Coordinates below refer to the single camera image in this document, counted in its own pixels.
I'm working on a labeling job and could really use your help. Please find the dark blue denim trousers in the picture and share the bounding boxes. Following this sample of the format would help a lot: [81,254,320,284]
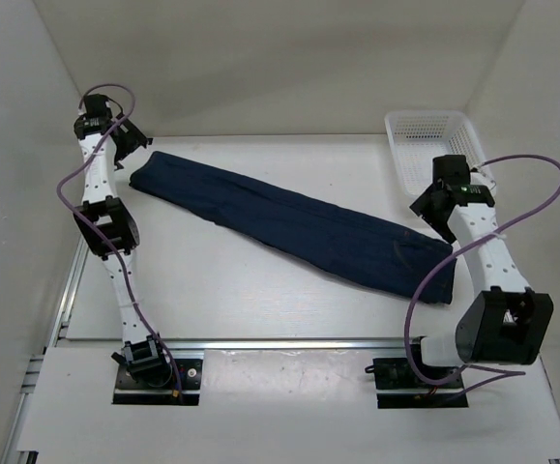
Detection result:
[130,151,453,298]

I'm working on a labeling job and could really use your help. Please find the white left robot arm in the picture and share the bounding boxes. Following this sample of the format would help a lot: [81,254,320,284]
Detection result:
[74,94,173,389]

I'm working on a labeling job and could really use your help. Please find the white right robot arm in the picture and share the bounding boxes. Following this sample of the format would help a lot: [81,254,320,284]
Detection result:
[404,155,554,387]

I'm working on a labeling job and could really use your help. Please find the white perforated plastic basket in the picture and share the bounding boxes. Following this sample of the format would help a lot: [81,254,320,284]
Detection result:
[384,110,486,199]

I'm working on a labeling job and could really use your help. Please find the aluminium left side rail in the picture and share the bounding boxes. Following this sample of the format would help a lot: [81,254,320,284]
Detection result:
[44,239,88,350]

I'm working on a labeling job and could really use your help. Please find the aluminium rail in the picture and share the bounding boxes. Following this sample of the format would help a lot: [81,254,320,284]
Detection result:
[44,239,88,350]
[41,337,404,356]

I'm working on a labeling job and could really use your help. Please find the aluminium front rail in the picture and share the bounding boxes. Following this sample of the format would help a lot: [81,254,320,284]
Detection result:
[41,337,404,356]

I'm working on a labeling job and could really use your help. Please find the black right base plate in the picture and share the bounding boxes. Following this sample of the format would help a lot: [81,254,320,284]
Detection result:
[364,358,468,410]

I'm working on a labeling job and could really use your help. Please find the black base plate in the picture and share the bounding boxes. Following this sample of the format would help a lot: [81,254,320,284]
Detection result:
[364,358,468,410]
[112,355,203,406]

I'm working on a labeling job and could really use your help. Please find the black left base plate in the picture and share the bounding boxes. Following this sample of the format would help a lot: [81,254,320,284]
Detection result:
[112,355,203,406]

